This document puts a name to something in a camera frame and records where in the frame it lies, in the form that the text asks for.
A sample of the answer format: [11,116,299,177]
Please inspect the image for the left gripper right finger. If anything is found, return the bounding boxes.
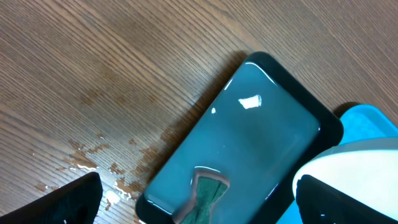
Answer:
[295,175,397,224]

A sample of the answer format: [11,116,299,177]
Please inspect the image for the light blue plate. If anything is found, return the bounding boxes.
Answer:
[292,138,397,220]

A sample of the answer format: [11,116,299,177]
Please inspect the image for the black water tray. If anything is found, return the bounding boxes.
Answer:
[136,52,343,223]

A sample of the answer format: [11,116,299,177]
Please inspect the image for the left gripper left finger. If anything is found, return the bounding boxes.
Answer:
[1,172,103,224]

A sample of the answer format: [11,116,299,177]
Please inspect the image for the green dish sponge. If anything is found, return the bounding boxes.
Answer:
[173,167,230,224]

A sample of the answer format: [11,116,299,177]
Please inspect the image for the teal plastic serving tray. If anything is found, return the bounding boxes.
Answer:
[278,105,397,223]

